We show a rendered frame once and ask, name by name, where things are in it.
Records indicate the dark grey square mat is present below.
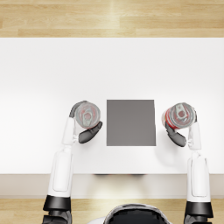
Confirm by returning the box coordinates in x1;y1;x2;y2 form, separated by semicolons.
106;99;157;147

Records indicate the robot body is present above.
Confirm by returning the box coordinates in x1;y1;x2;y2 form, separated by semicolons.
87;203;173;224

